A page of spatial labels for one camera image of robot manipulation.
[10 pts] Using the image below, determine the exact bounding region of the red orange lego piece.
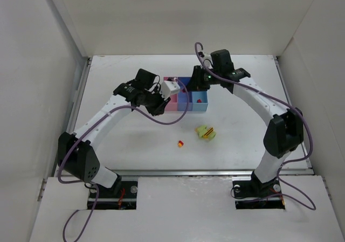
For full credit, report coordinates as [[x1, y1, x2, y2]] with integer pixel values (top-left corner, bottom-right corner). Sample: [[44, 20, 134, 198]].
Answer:
[[177, 141, 184, 147]]

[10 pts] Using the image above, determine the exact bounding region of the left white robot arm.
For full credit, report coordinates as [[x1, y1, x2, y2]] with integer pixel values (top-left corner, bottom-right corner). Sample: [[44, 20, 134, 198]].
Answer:
[[58, 69, 180, 196]]

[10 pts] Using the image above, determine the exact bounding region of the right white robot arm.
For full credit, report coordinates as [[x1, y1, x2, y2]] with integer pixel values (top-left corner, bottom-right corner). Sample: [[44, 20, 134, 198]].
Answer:
[[187, 49, 303, 197]]

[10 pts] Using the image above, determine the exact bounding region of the light blue container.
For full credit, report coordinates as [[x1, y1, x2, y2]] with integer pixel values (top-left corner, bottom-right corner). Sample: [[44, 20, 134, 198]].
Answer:
[[191, 91, 208, 112]]

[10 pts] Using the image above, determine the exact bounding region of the pink container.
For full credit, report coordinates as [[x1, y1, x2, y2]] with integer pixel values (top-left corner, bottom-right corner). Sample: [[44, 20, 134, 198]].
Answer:
[[163, 77, 178, 111]]

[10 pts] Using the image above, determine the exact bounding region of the dark blue container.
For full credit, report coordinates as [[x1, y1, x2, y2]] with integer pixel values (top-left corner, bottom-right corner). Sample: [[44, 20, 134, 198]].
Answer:
[[177, 77, 192, 111]]

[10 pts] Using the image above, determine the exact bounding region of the green yellow lego cluster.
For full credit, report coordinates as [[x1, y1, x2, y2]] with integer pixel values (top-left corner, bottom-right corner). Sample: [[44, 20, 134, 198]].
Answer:
[[195, 125, 216, 141]]

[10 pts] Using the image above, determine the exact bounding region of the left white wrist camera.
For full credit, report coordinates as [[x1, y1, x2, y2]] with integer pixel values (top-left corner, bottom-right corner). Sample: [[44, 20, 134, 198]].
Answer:
[[160, 78, 181, 100]]

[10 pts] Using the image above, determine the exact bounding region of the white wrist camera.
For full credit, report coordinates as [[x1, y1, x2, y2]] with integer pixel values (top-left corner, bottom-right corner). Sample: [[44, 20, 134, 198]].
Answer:
[[160, 78, 181, 100], [197, 51, 212, 63]]

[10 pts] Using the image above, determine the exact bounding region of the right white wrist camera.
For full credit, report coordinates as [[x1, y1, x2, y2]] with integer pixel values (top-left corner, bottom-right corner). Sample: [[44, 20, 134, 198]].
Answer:
[[197, 51, 212, 63]]

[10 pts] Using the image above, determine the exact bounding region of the aluminium front rail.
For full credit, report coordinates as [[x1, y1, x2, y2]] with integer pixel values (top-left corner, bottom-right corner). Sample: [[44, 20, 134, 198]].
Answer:
[[114, 168, 315, 177]]

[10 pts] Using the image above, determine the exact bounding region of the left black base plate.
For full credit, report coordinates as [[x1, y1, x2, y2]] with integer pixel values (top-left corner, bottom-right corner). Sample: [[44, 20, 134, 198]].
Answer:
[[94, 179, 138, 210]]

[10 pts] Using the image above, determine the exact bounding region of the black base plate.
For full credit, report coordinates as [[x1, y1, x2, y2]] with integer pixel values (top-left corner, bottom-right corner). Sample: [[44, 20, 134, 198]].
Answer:
[[231, 180, 285, 210], [94, 179, 138, 210]]

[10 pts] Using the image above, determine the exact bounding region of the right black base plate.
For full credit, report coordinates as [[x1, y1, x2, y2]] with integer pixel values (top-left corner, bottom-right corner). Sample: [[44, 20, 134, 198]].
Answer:
[[231, 180, 285, 210]]

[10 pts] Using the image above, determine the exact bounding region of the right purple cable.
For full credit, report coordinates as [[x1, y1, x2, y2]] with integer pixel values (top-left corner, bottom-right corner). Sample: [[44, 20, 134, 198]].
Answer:
[[194, 42, 316, 210]]

